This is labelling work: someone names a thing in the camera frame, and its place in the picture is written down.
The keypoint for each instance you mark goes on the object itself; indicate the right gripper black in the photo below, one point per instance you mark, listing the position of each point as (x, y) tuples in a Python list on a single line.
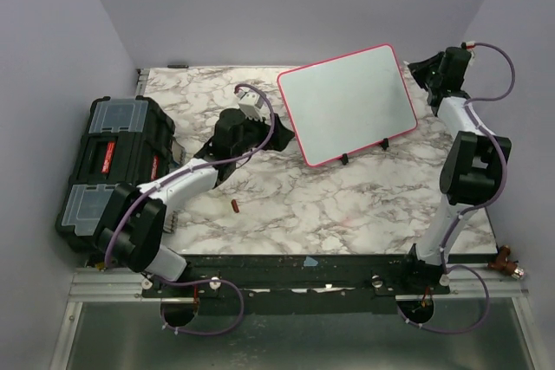
[(417, 69)]

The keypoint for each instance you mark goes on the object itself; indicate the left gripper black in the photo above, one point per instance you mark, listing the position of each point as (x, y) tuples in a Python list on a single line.
[(280, 137)]

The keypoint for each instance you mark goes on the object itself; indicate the whiteboard with pink frame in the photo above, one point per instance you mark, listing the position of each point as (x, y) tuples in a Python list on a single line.
[(347, 103)]

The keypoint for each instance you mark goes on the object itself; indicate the dark red marker cap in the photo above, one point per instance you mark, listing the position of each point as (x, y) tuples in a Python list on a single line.
[(235, 206)]

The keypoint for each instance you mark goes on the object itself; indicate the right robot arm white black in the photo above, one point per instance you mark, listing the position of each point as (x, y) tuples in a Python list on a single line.
[(475, 171)]

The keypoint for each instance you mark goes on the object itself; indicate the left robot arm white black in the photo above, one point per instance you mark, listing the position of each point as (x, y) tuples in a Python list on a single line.
[(130, 229)]

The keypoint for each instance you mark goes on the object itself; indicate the black whiteboard stand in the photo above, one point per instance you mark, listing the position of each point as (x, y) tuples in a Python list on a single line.
[(384, 145)]

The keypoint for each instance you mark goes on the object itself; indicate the black toolbox with clear lids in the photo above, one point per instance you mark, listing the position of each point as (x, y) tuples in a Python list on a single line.
[(125, 140)]

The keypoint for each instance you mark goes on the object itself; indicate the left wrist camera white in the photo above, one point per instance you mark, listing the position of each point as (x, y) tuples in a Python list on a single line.
[(250, 103)]

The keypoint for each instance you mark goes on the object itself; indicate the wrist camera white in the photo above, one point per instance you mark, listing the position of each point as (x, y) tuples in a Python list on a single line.
[(469, 47), (250, 103)]

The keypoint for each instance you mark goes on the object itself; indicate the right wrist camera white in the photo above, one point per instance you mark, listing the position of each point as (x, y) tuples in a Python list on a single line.
[(469, 47)]

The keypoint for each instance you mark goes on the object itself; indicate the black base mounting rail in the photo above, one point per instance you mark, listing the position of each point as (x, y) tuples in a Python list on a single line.
[(300, 284)]

